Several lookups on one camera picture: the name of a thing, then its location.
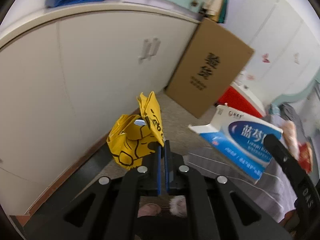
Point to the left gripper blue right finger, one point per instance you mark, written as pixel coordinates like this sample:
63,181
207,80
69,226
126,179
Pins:
168,166

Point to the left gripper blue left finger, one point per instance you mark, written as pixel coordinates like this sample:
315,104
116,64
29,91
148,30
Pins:
158,158

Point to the yellow plastic bag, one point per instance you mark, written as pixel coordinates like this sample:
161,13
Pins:
132,136

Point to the blue white medicine box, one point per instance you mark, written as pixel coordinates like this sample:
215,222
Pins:
239,137

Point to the red paper bag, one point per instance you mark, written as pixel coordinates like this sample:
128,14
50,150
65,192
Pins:
305,157

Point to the pink fluffy slipper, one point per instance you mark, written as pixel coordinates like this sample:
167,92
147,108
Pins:
177,205

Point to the pink white plastic bag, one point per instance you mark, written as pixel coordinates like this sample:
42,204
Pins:
290,137

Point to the red storage box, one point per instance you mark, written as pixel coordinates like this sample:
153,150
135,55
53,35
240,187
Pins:
229,98

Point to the grey folded quilt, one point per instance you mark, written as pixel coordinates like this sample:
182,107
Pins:
287,112

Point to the large brown cardboard box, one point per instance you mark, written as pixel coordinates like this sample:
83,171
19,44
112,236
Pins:
212,60

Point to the white board on box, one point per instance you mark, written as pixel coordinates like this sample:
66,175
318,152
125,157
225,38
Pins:
247,102

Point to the white low cabinet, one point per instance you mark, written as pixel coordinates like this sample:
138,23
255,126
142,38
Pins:
66,76

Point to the hanging clothes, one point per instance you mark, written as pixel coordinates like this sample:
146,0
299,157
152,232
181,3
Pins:
215,10

